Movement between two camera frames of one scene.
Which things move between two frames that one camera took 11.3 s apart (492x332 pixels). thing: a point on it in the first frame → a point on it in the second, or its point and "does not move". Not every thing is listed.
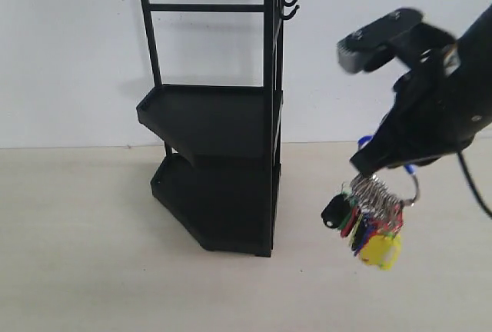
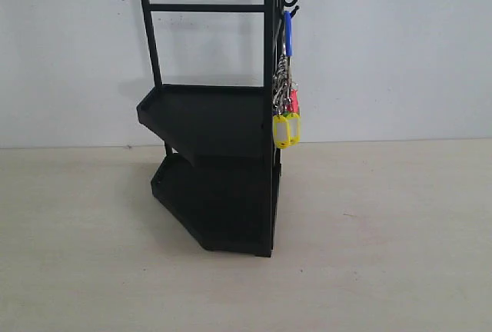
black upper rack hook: [292, 2] does not move
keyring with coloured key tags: [369, 216] → [286, 120]
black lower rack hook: [292, 14] does not move
